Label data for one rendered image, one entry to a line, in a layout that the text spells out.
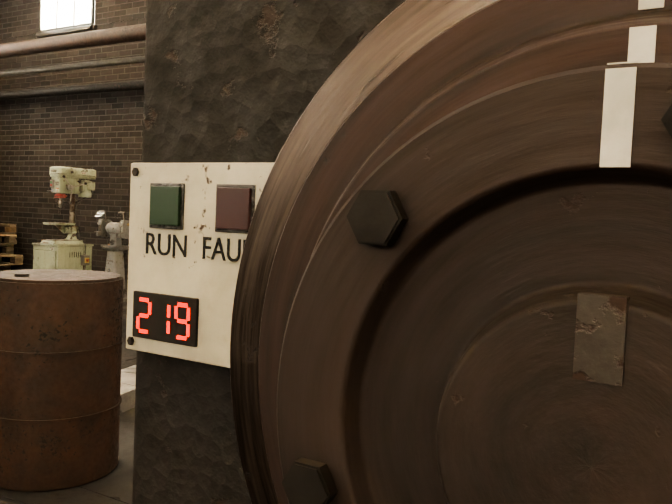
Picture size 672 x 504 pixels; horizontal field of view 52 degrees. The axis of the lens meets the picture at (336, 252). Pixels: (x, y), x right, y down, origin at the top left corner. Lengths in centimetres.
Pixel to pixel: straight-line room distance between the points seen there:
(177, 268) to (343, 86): 31
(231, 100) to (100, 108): 934
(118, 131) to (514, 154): 945
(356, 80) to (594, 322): 21
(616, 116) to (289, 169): 21
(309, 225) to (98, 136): 959
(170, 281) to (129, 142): 886
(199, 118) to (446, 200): 42
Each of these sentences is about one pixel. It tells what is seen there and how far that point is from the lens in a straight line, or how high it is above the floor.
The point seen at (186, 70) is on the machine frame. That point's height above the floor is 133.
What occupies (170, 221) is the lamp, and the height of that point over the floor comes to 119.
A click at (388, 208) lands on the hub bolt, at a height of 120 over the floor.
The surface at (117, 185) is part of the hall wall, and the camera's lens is 962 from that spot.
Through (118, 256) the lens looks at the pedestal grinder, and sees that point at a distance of 908.
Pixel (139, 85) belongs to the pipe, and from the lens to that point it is 904.
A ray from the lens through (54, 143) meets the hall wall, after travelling 1064.
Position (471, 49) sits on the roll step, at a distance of 36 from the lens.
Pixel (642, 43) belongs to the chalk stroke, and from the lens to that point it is 32.
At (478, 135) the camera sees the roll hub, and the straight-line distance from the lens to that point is 27.
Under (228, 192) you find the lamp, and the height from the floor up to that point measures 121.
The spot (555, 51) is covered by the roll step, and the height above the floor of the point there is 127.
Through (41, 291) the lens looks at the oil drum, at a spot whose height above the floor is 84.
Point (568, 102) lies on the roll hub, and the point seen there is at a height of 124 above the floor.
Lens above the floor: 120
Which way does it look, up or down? 3 degrees down
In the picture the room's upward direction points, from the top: 3 degrees clockwise
